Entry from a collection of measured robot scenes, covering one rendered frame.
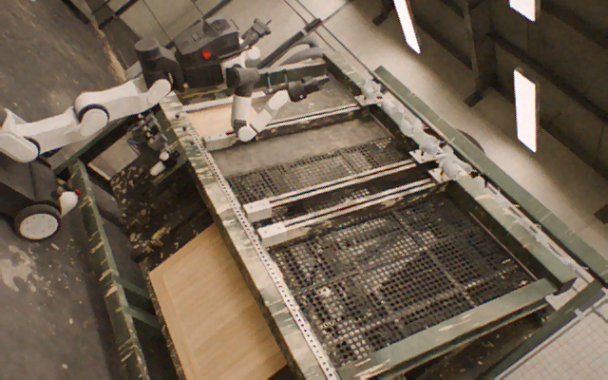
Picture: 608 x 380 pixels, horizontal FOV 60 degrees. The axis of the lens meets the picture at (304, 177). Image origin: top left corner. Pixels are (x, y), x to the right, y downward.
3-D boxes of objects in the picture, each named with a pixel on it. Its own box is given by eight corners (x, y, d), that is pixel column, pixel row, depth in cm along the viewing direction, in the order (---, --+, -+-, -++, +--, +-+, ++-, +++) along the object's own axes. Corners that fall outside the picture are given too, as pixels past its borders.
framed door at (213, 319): (150, 275, 287) (148, 274, 285) (231, 213, 285) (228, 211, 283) (206, 428, 228) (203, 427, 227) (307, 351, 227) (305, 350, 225)
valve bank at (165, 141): (115, 120, 303) (147, 94, 303) (131, 134, 314) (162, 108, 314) (137, 173, 271) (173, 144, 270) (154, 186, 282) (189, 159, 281)
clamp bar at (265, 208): (241, 213, 260) (241, 176, 245) (431, 159, 308) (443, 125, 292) (249, 226, 254) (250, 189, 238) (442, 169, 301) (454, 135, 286)
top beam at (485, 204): (321, 65, 381) (322, 51, 375) (332, 62, 385) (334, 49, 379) (554, 297, 238) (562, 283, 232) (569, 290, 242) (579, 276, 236)
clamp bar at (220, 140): (201, 143, 299) (199, 107, 283) (376, 105, 346) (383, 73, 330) (207, 154, 292) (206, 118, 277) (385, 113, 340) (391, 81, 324)
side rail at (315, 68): (171, 99, 341) (169, 84, 334) (320, 72, 385) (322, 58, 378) (174, 104, 337) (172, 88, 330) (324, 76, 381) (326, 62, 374)
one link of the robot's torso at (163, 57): (137, 54, 246) (174, 43, 250) (130, 41, 254) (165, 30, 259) (154, 102, 265) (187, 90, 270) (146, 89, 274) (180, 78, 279)
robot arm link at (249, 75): (238, 98, 258) (242, 70, 253) (226, 93, 263) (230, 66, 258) (256, 97, 267) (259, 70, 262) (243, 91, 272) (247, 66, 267)
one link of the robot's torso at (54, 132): (0, 150, 241) (100, 104, 249) (-4, 126, 254) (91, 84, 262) (20, 173, 252) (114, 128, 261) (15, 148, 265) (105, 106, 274)
